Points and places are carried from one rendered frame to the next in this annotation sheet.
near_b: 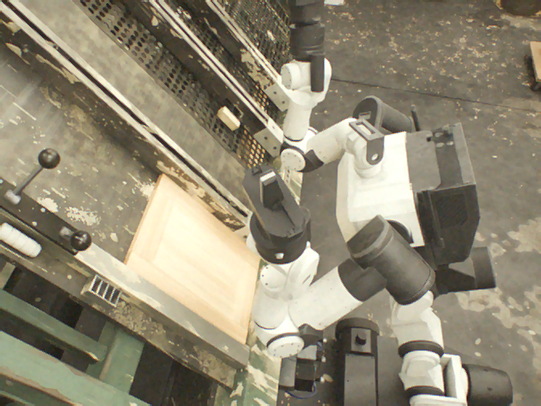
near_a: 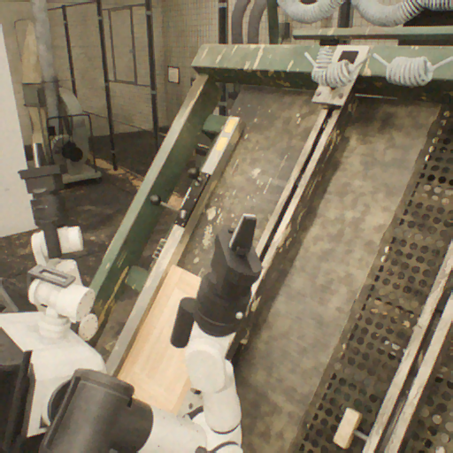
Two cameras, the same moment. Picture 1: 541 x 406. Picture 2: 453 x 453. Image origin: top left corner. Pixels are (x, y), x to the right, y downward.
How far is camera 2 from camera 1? 1.60 m
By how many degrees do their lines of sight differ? 95
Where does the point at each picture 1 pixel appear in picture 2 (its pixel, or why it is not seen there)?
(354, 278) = not seen: hidden behind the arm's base
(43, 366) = (131, 215)
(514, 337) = not seen: outside the picture
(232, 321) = (134, 368)
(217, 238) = not seen: hidden behind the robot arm
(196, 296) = (153, 328)
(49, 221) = (188, 204)
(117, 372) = (137, 277)
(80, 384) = (122, 234)
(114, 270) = (167, 250)
